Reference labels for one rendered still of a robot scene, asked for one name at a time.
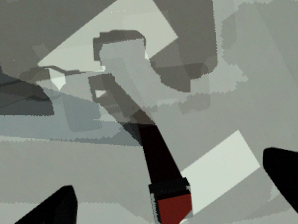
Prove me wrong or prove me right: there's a black peg with red end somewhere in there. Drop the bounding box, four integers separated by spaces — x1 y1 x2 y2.
138 125 193 224

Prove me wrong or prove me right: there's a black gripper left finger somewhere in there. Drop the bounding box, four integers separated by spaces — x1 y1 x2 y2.
15 185 78 224

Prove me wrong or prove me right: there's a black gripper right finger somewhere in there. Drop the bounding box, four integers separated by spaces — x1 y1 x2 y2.
262 148 298 213

